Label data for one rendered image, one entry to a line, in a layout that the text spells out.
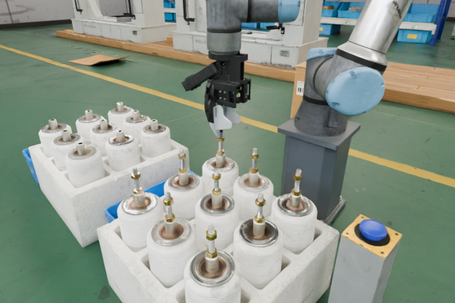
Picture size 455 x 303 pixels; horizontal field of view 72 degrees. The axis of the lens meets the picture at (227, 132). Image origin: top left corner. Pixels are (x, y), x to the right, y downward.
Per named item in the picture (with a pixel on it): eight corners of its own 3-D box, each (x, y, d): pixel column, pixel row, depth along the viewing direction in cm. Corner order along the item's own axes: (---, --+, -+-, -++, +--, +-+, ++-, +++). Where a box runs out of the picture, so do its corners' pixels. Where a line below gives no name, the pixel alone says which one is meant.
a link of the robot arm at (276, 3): (290, -17, 71) (242, -17, 70) (304, -18, 61) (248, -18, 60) (288, 19, 74) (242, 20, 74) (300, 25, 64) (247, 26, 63)
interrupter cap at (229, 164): (223, 155, 87) (223, 153, 87) (240, 167, 82) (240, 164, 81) (200, 164, 83) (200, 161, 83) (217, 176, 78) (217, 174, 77)
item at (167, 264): (181, 326, 61) (175, 258, 54) (145, 303, 66) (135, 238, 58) (208, 289, 69) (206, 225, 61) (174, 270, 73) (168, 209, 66)
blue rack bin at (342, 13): (347, 15, 502) (349, 1, 493) (372, 17, 481) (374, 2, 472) (335, 17, 466) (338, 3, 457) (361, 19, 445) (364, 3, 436)
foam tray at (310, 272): (221, 213, 103) (221, 166, 95) (329, 287, 77) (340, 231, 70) (108, 284, 78) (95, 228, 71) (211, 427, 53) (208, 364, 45)
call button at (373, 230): (364, 224, 53) (366, 214, 52) (388, 236, 50) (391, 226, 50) (353, 236, 51) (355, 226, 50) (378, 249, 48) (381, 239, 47)
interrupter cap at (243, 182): (247, 196, 70) (247, 194, 70) (232, 179, 76) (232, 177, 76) (275, 188, 73) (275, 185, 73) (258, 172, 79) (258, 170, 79)
